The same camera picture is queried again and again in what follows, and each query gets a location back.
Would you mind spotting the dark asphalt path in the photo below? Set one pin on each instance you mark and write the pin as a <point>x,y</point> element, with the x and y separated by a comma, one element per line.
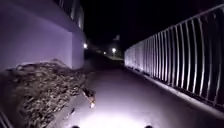
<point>130,100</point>

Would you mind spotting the street lamp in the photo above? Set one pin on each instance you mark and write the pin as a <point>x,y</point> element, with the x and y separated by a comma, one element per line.
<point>114,50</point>

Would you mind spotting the robot's own part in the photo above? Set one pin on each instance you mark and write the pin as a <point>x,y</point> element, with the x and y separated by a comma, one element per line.
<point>148,126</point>
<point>75,126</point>

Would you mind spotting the metal railing with vertical bars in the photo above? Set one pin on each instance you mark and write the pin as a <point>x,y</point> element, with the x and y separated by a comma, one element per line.
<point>180,56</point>

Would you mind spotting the leaf-littered verge strip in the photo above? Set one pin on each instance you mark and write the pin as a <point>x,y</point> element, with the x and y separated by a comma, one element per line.
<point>43,90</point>

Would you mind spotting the metal fence atop wall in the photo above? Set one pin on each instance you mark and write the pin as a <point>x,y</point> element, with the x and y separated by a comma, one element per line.
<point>75,10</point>

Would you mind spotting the concrete wall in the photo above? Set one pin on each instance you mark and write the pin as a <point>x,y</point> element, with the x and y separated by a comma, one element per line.
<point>36,36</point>

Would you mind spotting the pale kerb under railing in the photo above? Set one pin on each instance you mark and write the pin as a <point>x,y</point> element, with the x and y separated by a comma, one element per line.
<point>180,91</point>

